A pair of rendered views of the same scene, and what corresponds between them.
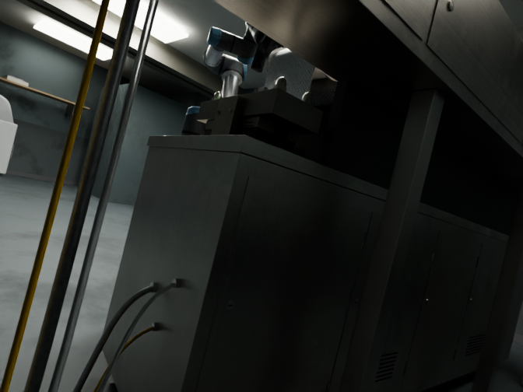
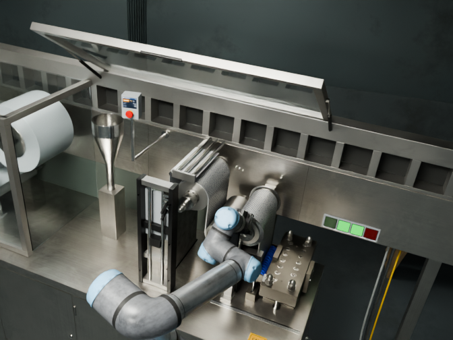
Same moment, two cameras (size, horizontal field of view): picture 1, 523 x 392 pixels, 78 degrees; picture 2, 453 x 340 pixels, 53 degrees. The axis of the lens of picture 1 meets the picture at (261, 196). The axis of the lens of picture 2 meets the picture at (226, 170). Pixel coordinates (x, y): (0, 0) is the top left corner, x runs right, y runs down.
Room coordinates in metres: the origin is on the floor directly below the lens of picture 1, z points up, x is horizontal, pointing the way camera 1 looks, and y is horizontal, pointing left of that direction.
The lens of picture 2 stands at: (2.07, 1.20, 2.37)
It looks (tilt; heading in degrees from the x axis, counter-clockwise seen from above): 30 degrees down; 237
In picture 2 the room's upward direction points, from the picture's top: 5 degrees clockwise
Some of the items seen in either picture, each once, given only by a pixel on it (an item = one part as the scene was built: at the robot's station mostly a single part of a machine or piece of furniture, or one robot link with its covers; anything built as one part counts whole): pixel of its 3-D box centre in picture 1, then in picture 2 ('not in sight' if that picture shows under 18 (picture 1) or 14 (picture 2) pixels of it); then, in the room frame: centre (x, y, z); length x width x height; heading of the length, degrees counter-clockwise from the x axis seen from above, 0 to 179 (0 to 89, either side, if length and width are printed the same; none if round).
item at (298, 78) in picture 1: (282, 96); (265, 244); (1.05, 0.01, 1.11); 0.23 x 0.01 x 0.18; 37
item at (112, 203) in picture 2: not in sight; (111, 185); (1.53, -0.60, 1.19); 0.14 x 0.14 x 0.57
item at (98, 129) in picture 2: not in sight; (108, 125); (1.53, -0.60, 1.50); 0.14 x 0.14 x 0.06
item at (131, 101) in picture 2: not in sight; (131, 106); (1.49, -0.42, 1.66); 0.07 x 0.07 x 0.10; 52
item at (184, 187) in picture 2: not in sight; (204, 182); (1.23, -0.24, 1.34); 0.25 x 0.14 x 0.14; 37
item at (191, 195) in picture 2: not in sight; (189, 200); (1.35, -0.15, 1.34); 0.06 x 0.06 x 0.06; 37
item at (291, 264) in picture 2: (252, 116); (289, 266); (0.94, 0.08, 1.00); 0.40 x 0.16 x 0.06; 37
